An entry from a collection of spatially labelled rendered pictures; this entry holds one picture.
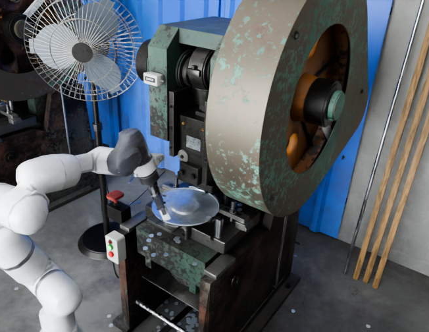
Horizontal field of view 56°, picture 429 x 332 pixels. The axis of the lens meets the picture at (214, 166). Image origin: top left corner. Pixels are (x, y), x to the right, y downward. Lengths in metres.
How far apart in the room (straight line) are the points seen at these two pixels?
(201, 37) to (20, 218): 0.87
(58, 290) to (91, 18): 1.30
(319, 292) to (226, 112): 1.70
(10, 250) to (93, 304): 1.27
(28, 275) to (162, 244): 0.67
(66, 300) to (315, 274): 1.73
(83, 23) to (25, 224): 1.23
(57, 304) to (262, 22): 1.00
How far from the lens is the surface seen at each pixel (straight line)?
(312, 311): 2.49
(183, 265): 1.79
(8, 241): 1.25
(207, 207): 1.76
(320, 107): 1.34
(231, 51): 1.12
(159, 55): 1.60
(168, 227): 1.65
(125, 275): 2.04
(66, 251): 2.85
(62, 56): 2.24
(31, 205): 1.18
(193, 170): 1.67
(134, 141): 1.45
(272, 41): 1.08
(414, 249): 2.92
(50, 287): 1.39
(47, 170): 1.23
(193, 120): 1.62
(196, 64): 1.56
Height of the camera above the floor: 1.76
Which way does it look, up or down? 28 degrees down
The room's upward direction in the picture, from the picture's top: 3 degrees clockwise
